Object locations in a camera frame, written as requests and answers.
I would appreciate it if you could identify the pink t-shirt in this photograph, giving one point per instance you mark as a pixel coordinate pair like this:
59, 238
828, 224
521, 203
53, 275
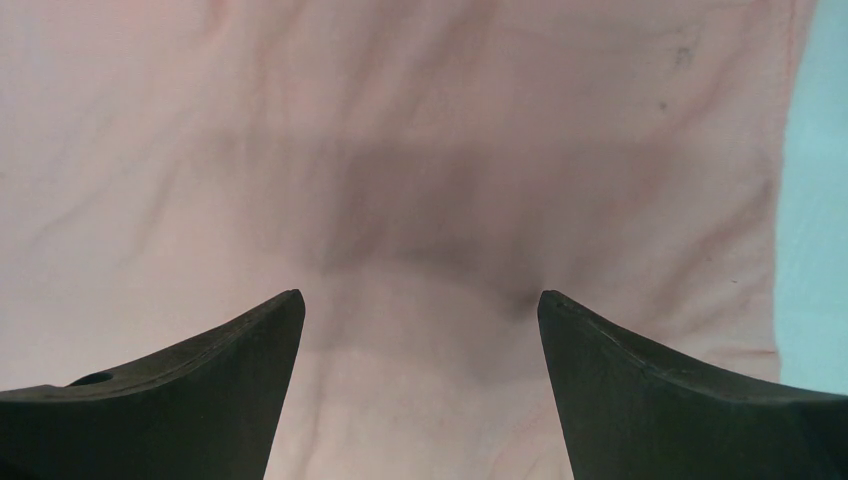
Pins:
421, 171

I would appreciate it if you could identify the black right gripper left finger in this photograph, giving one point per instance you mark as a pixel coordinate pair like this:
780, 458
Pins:
205, 408

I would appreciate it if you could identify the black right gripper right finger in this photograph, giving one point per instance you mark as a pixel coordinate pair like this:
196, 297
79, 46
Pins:
632, 408

